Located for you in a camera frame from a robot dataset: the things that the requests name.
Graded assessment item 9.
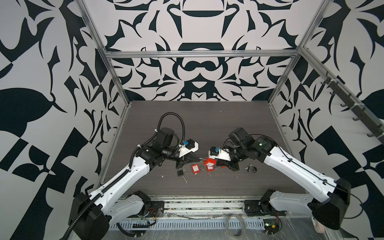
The red padlock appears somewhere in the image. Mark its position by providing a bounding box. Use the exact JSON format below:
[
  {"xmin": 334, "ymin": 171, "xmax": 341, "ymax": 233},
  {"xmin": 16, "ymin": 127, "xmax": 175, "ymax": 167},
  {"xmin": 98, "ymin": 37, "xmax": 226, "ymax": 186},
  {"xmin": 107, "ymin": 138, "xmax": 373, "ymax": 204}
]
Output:
[
  {"xmin": 204, "ymin": 158, "xmax": 217, "ymax": 167},
  {"xmin": 191, "ymin": 164, "xmax": 201, "ymax": 175},
  {"xmin": 206, "ymin": 166, "xmax": 215, "ymax": 172}
]

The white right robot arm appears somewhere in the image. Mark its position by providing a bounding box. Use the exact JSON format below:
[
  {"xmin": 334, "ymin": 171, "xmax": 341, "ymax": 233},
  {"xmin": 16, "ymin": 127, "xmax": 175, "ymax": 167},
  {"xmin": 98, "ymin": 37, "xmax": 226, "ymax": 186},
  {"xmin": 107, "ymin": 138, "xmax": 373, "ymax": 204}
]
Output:
[{"xmin": 209, "ymin": 128, "xmax": 353, "ymax": 230}]

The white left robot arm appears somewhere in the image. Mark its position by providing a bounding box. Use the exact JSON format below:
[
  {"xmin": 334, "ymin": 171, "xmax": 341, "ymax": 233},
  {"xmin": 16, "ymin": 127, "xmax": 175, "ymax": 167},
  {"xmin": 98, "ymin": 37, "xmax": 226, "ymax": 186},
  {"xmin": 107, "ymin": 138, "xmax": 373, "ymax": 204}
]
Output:
[{"xmin": 62, "ymin": 112, "xmax": 200, "ymax": 240}]

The bunch of keys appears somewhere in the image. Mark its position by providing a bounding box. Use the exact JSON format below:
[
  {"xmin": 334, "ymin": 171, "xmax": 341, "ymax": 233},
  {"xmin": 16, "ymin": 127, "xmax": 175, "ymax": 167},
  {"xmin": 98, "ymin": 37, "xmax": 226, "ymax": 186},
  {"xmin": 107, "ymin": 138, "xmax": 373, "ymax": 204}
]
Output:
[{"xmin": 245, "ymin": 164, "xmax": 257, "ymax": 173}]

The green lit circuit board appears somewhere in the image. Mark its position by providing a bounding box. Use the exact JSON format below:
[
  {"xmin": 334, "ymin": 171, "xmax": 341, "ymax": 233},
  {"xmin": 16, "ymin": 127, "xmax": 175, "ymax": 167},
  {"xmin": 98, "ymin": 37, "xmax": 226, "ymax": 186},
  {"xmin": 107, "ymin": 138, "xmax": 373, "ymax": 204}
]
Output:
[{"xmin": 263, "ymin": 218, "xmax": 283, "ymax": 236}]

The pink white device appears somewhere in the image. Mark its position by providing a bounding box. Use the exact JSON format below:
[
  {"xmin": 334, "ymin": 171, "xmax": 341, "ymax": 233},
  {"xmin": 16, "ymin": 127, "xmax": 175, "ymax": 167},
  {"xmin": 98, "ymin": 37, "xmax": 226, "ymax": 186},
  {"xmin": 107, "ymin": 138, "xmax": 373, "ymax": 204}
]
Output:
[{"xmin": 311, "ymin": 217, "xmax": 326, "ymax": 234}]

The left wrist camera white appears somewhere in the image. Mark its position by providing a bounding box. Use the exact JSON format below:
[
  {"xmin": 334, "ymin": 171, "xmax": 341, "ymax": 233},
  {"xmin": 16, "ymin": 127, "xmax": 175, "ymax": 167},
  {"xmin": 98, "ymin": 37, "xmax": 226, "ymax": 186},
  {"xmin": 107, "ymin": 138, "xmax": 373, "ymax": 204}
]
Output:
[{"xmin": 178, "ymin": 139, "xmax": 199, "ymax": 158}]

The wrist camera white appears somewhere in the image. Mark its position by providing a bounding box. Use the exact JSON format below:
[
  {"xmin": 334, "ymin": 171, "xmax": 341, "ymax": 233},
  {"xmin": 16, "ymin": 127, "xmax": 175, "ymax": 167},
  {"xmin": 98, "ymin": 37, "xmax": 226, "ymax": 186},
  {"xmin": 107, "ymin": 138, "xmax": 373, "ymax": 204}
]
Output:
[
  {"xmin": 208, "ymin": 147, "xmax": 231, "ymax": 162},
  {"xmin": 178, "ymin": 139, "xmax": 199, "ymax": 158}
]

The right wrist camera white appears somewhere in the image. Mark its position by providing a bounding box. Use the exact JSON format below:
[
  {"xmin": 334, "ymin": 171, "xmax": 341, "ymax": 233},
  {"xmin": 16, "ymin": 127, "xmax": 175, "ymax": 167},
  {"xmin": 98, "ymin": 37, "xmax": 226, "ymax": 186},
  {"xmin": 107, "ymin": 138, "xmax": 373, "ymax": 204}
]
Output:
[{"xmin": 208, "ymin": 147, "xmax": 231, "ymax": 162}]

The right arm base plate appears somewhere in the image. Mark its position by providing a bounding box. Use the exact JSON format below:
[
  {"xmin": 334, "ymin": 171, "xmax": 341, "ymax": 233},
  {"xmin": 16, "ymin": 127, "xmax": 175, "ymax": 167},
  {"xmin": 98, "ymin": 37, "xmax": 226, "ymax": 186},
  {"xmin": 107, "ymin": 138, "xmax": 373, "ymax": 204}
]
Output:
[{"xmin": 244, "ymin": 200, "xmax": 286, "ymax": 217}]

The white perforated cable duct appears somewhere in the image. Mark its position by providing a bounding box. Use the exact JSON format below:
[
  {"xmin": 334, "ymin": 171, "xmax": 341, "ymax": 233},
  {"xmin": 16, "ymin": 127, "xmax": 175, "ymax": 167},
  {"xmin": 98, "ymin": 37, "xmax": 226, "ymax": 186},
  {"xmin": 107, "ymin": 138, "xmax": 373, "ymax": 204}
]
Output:
[{"xmin": 110, "ymin": 218, "xmax": 268, "ymax": 231}]

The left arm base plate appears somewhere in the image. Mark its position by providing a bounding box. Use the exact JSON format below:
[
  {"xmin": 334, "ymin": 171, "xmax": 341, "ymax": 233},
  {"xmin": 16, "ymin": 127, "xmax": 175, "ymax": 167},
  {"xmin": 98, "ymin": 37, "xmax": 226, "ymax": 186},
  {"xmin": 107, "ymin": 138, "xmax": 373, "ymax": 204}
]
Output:
[{"xmin": 131, "ymin": 201, "xmax": 165, "ymax": 218}]

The coiled clear cable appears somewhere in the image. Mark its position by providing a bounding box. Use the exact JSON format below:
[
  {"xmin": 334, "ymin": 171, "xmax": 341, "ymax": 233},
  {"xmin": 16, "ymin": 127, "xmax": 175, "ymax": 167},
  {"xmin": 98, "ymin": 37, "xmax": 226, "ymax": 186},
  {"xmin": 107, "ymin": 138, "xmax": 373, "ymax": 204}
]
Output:
[{"xmin": 224, "ymin": 213, "xmax": 247, "ymax": 239}]

